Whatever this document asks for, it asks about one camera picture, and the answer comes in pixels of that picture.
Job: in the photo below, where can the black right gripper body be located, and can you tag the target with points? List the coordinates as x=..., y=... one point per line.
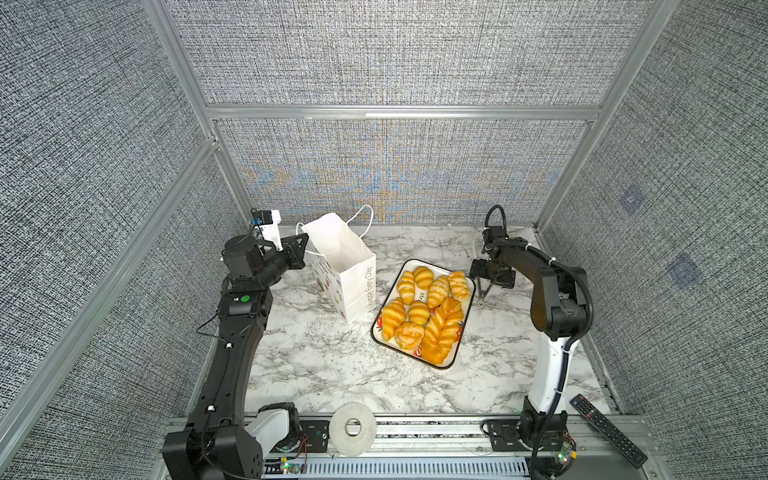
x=492, y=273

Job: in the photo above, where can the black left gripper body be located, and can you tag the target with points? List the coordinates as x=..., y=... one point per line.
x=274, y=268

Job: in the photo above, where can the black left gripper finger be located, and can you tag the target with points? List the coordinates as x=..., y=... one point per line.
x=295, y=244
x=295, y=259

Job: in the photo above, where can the croissant top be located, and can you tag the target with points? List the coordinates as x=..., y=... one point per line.
x=423, y=277
x=458, y=286

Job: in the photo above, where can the white paper gift bag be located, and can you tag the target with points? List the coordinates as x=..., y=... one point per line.
x=343, y=265

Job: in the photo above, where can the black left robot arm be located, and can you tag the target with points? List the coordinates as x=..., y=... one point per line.
x=216, y=442

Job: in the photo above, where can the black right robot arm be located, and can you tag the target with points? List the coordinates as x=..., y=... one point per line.
x=561, y=310

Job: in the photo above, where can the white rectangular black-rimmed tray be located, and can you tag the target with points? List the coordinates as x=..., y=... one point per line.
x=421, y=295

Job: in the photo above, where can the small croissant centre of tray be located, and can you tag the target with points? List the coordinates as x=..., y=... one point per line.
x=419, y=313

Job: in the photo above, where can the round bun bottom left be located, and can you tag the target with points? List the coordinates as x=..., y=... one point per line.
x=409, y=335

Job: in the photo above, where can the white tape roll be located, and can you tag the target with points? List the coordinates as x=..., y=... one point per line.
x=353, y=429

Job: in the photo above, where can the small circuit board right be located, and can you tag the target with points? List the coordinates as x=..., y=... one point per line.
x=558, y=464

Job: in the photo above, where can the small green circuit board left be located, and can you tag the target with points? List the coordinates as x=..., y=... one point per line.
x=283, y=466

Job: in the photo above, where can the black tv remote control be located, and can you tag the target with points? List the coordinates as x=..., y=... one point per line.
x=599, y=421

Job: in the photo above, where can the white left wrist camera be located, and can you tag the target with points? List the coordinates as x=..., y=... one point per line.
x=267, y=224

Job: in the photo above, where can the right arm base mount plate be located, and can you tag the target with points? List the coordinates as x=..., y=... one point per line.
x=505, y=436

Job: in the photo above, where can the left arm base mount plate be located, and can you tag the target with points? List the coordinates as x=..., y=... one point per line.
x=313, y=432

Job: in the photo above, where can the aluminium front rail frame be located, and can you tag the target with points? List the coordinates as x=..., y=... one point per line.
x=452, y=446

